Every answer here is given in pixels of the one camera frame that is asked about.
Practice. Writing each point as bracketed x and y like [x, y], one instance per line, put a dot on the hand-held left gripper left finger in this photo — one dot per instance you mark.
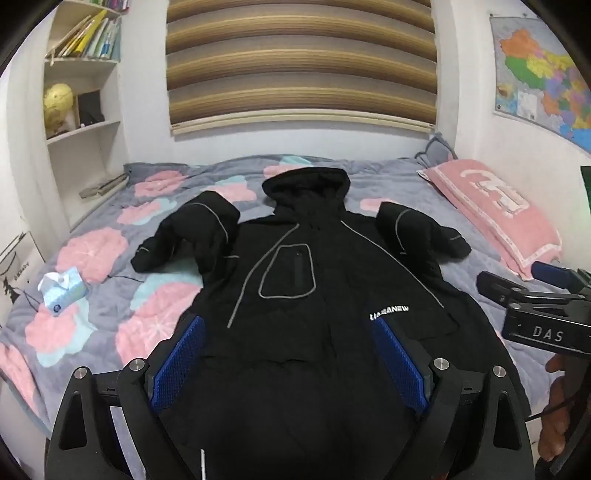
[180, 364]

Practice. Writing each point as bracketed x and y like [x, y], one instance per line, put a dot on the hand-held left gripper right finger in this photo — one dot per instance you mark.
[397, 364]

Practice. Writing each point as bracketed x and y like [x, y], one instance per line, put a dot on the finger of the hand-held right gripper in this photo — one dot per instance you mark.
[551, 273]
[498, 284]

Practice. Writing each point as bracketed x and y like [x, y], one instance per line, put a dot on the black hooded jacket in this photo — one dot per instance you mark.
[300, 323]

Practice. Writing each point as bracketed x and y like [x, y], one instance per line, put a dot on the person's right hand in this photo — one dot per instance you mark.
[558, 397]

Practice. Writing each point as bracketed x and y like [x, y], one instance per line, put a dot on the pink pillow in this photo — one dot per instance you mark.
[498, 207]

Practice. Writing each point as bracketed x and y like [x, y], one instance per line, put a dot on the dark panel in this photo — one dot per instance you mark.
[586, 194]

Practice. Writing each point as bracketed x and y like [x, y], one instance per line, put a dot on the blue tissue box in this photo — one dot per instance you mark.
[62, 290]

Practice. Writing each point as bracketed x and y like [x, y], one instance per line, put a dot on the grey pink floral blanket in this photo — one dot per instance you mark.
[92, 249]

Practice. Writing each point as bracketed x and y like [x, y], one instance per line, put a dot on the grey pillow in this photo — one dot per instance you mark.
[434, 147]

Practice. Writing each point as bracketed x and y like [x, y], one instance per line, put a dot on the ink drawing poster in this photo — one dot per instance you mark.
[14, 272]

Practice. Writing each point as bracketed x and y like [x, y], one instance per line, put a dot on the flat grey books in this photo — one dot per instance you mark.
[104, 184]

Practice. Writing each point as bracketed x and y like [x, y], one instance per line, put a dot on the white bookshelf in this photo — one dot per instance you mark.
[83, 131]

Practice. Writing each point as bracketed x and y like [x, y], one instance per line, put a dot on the black box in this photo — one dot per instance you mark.
[89, 106]

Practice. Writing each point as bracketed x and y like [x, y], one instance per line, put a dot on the yellow globe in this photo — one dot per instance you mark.
[57, 104]

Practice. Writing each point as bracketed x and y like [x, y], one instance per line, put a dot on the striped brown window blind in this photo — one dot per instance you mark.
[300, 69]

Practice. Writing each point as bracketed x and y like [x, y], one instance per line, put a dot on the row of thin books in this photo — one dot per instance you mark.
[92, 39]

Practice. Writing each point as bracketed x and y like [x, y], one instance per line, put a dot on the colourful wall map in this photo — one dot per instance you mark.
[540, 69]

